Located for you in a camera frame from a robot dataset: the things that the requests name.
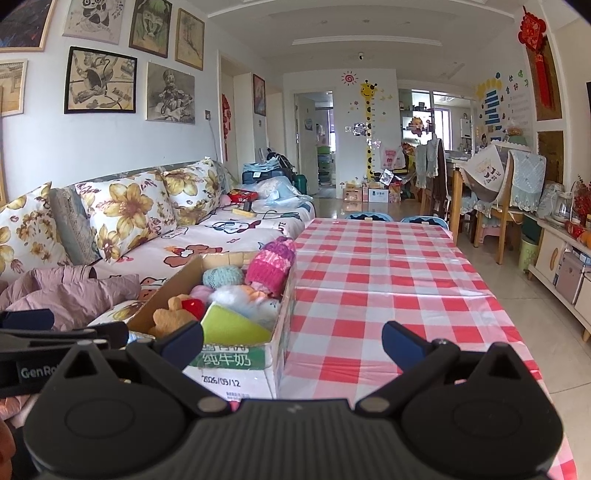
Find grey sofa cushion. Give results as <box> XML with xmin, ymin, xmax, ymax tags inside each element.
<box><xmin>48</xmin><ymin>185</ymin><xmax>102</xmax><ymax>266</ymax></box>

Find dark blue bag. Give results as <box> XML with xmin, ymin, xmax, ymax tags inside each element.
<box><xmin>242</xmin><ymin>161</ymin><xmax>296</xmax><ymax>185</ymax></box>

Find dark painting wooden frame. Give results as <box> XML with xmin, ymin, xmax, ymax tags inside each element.
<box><xmin>0</xmin><ymin>0</ymin><xmax>58</xmax><ymax>52</ymax></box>

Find pale framed building drawing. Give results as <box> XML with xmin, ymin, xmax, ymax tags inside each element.
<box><xmin>0</xmin><ymin>60</ymin><xmax>28</xmax><ymax>117</ymax></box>

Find panda drawing picture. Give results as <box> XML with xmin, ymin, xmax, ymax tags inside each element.
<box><xmin>62</xmin><ymin>0</ymin><xmax>126</xmax><ymax>44</ymax></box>

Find tan bear plush toy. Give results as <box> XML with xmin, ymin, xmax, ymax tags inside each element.
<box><xmin>148</xmin><ymin>295</ymin><xmax>206</xmax><ymax>340</ymax></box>

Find white pink plastic bag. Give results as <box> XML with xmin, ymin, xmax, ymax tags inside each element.
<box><xmin>379</xmin><ymin>145</ymin><xmax>403</xmax><ymax>169</ymax></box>

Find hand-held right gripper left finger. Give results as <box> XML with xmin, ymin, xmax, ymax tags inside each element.
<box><xmin>39</xmin><ymin>320</ymin><xmax>229</xmax><ymax>416</ymax></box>

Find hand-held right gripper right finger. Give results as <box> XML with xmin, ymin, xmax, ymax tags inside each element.
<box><xmin>355</xmin><ymin>320</ymin><xmax>548</xmax><ymax>415</ymax></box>

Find white low cabinet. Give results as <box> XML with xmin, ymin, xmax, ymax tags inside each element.
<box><xmin>526</xmin><ymin>217</ymin><xmax>591</xmax><ymax>342</ymax></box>

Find floral sofa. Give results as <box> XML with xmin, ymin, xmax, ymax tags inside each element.
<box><xmin>85</xmin><ymin>203</ymin><xmax>317</xmax><ymax>328</ymax></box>

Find giraffe height chart sticker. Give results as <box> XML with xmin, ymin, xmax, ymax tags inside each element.
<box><xmin>359</xmin><ymin>79</ymin><xmax>380</xmax><ymax>183</ymax></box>

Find light blue plastic bag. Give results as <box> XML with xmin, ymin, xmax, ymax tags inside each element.
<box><xmin>256</xmin><ymin>178</ymin><xmax>315</xmax><ymax>208</ymax></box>

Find green printed cardboard box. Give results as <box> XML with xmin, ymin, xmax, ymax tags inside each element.
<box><xmin>127</xmin><ymin>251</ymin><xmax>298</xmax><ymax>401</ymax></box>

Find green square pad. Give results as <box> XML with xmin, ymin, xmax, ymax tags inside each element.
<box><xmin>201</xmin><ymin>302</ymin><xmax>273</xmax><ymax>344</ymax></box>

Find blue lace chair cover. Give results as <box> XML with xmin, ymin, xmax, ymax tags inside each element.
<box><xmin>503</xmin><ymin>150</ymin><xmax>548</xmax><ymax>213</ymax></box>

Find grey cabinet box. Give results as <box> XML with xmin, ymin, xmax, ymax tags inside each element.
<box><xmin>554</xmin><ymin>251</ymin><xmax>589</xmax><ymax>305</ymax></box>

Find wooden chair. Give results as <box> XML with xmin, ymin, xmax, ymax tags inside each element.
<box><xmin>473</xmin><ymin>203</ymin><xmax>525</xmax><ymax>266</ymax></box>

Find red checkered tablecloth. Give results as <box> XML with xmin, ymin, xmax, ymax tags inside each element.
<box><xmin>277</xmin><ymin>218</ymin><xmax>578</xmax><ymax>480</ymax></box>

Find brown framed figure drawing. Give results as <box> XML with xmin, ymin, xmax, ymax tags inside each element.
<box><xmin>174</xmin><ymin>8</ymin><xmax>205</xmax><ymax>71</ymax></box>

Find grey duck sketch picture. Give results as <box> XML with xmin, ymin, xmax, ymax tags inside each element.
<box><xmin>146</xmin><ymin>61</ymin><xmax>197</xmax><ymax>125</ymax></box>

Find pink striped knit hat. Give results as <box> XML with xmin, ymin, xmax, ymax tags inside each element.
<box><xmin>245</xmin><ymin>236</ymin><xmax>297</xmax><ymax>298</ymax></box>

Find dark brown garment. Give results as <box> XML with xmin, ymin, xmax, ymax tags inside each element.
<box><xmin>434</xmin><ymin>138</ymin><xmax>451</xmax><ymax>217</ymax></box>

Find floral sofa cushion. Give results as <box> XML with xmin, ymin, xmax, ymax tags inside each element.
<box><xmin>76</xmin><ymin>182</ymin><xmax>178</xmax><ymax>266</ymax></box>
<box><xmin>161</xmin><ymin>159</ymin><xmax>222</xmax><ymax>227</ymax></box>
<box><xmin>0</xmin><ymin>182</ymin><xmax>72</xmax><ymax>282</ymax></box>

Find teal knit hat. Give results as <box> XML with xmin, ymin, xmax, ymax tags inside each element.
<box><xmin>202</xmin><ymin>265</ymin><xmax>245</xmax><ymax>289</ymax></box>

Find glass kettle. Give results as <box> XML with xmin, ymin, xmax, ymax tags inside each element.
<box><xmin>549</xmin><ymin>191</ymin><xmax>575</xmax><ymax>227</ymax></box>

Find white fluffy plush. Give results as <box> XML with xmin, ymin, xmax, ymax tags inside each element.
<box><xmin>212</xmin><ymin>285</ymin><xmax>252</xmax><ymax>305</ymax></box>

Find blue yellow wall sticker chart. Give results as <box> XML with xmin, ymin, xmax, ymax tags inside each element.
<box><xmin>475</xmin><ymin>78</ymin><xmax>506</xmax><ymax>134</ymax></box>

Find person's left hand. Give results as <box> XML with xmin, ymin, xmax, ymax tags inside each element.
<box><xmin>0</xmin><ymin>418</ymin><xmax>17</xmax><ymax>467</ymax></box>

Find light green waste bin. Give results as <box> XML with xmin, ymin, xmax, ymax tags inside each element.
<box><xmin>517</xmin><ymin>235</ymin><xmax>541</xmax><ymax>273</ymax></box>

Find blue white fluffy toy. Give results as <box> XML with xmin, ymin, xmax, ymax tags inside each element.
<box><xmin>242</xmin><ymin>298</ymin><xmax>282</xmax><ymax>330</ymax></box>

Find light blue hanging cloth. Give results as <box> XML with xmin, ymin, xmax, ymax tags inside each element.
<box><xmin>414</xmin><ymin>138</ymin><xmax>441</xmax><ymax>190</ymax></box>

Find framed picture beside door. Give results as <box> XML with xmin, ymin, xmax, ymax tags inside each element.
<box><xmin>252</xmin><ymin>74</ymin><xmax>267</xmax><ymax>117</ymax></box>

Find red knot wall ornament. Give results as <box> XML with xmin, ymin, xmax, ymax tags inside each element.
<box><xmin>517</xmin><ymin>6</ymin><xmax>552</xmax><ymax>107</ymax></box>

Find stacked green plastic bins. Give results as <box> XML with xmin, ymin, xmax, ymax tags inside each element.
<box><xmin>318</xmin><ymin>145</ymin><xmax>334</xmax><ymax>185</ymax></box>

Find black framed robot drawing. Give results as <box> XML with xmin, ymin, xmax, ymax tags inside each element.
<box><xmin>64</xmin><ymin>46</ymin><xmax>138</xmax><ymax>114</ymax></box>

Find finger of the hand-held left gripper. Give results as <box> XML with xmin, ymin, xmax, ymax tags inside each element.
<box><xmin>0</xmin><ymin>322</ymin><xmax>130</xmax><ymax>352</ymax></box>
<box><xmin>0</xmin><ymin>308</ymin><xmax>55</xmax><ymax>330</ymax></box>

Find dark framed green drawing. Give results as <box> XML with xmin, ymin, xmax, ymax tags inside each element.
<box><xmin>128</xmin><ymin>0</ymin><xmax>173</xmax><ymax>58</ymax></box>

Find red paper wall decoration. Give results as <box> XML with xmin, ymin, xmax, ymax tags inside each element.
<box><xmin>221</xmin><ymin>95</ymin><xmax>232</xmax><ymax>162</ymax></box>

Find red flower decoration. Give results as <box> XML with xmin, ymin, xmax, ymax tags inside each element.
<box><xmin>570</xmin><ymin>175</ymin><xmax>591</xmax><ymax>222</ymax></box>

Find pink jacket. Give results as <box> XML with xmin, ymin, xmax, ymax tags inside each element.
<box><xmin>0</xmin><ymin>265</ymin><xmax>141</xmax><ymax>330</ymax></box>

